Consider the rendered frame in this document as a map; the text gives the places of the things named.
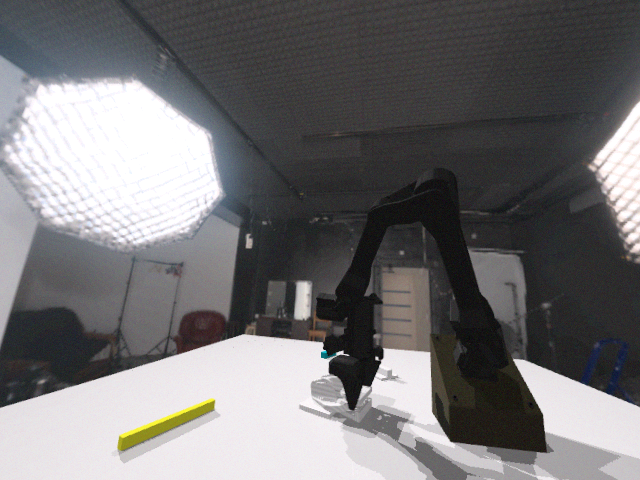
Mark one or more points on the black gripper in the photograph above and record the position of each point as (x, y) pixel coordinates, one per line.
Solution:
(360, 367)

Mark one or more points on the yellow flat bar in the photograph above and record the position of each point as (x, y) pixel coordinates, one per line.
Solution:
(142, 433)

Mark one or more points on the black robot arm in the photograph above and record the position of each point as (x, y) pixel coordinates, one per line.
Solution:
(433, 200)

